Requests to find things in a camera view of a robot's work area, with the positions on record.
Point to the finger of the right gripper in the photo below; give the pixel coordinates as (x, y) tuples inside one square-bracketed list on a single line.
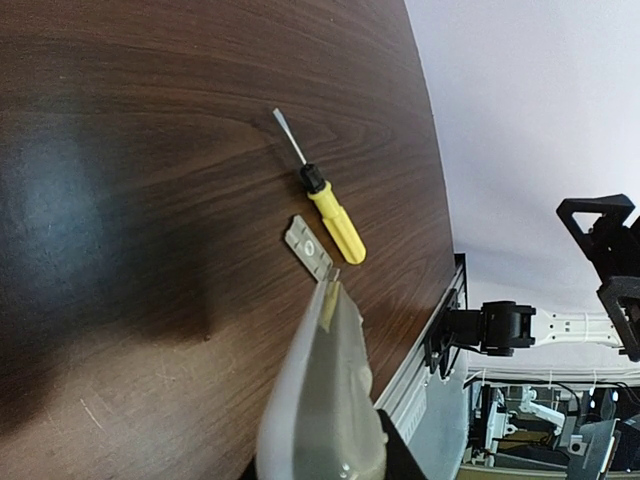
[(609, 226)]

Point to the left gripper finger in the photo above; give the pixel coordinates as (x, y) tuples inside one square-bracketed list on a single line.
[(400, 463)]

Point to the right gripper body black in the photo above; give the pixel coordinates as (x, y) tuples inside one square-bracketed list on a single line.
[(617, 263)]

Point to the grey remote control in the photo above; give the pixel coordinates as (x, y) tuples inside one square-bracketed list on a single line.
[(320, 421)]

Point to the grey battery cover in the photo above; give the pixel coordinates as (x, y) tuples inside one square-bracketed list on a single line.
[(304, 244)]

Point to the yellow handled screwdriver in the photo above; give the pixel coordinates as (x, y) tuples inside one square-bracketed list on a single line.
[(320, 191)]

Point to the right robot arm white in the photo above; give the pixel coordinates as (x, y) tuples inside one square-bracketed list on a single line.
[(510, 326)]

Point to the aluminium front rail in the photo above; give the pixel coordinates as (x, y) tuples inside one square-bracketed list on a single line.
[(431, 414)]

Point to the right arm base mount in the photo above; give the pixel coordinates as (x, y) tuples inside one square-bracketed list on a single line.
[(441, 331)]

